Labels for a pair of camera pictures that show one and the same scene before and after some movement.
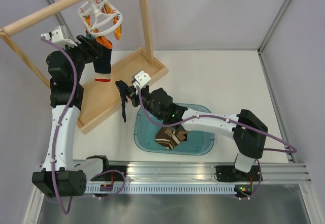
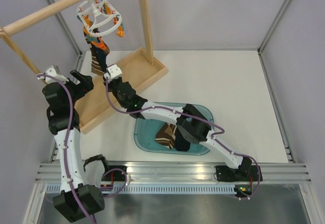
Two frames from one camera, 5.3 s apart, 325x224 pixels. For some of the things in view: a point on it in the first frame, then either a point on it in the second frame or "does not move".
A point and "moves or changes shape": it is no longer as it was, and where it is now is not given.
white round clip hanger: (99, 15) does not move
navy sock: (123, 89) moves or changes shape
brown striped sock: (169, 137) does not move
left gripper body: (82, 56) → (79, 90)
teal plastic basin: (196, 142) does not move
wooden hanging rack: (98, 100) does not move
